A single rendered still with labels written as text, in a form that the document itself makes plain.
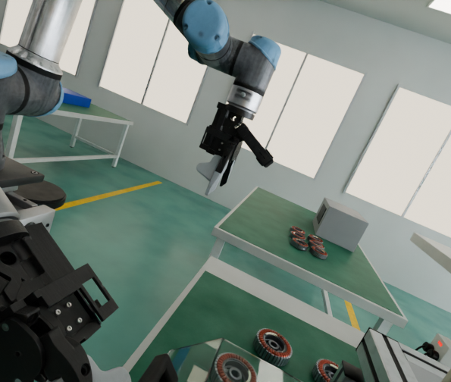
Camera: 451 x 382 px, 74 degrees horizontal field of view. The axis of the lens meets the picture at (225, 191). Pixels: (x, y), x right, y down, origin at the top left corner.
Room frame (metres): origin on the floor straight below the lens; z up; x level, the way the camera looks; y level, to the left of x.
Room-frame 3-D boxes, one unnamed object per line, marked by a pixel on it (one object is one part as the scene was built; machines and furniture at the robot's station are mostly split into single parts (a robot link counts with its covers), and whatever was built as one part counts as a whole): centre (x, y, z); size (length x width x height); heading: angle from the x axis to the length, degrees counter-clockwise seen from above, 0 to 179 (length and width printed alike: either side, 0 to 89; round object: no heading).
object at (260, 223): (2.42, -0.71, 0.37); 1.85 x 1.10 x 0.75; 171
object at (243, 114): (0.71, 0.05, 1.29); 0.09 x 0.08 x 0.12; 82
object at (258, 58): (0.71, 0.04, 1.45); 0.09 x 0.08 x 0.11; 90
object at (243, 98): (0.71, 0.04, 1.37); 0.08 x 0.08 x 0.05
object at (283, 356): (0.78, -0.31, 0.77); 0.11 x 0.11 x 0.04
